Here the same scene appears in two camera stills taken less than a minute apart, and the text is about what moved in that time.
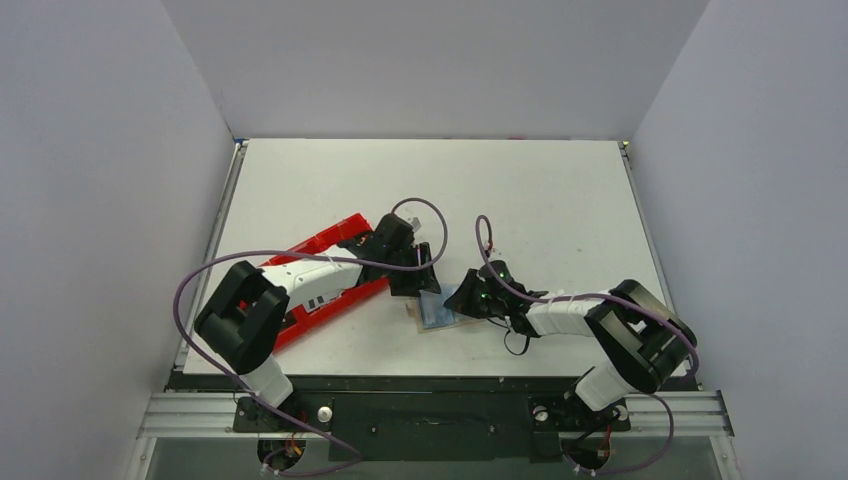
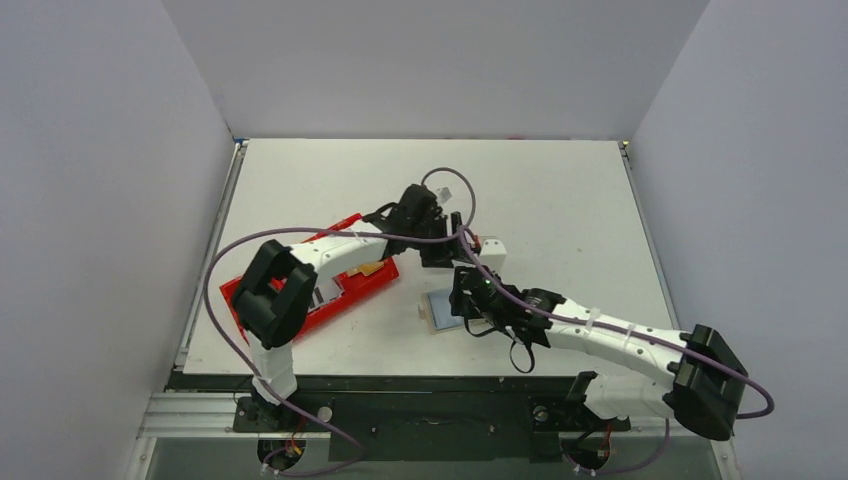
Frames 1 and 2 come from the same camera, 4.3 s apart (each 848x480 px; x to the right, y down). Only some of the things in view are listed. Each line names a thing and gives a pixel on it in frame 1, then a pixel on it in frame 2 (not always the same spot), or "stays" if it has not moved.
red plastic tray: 299,322 stays
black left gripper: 419,279 -> 446,253
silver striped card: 320,301 stays
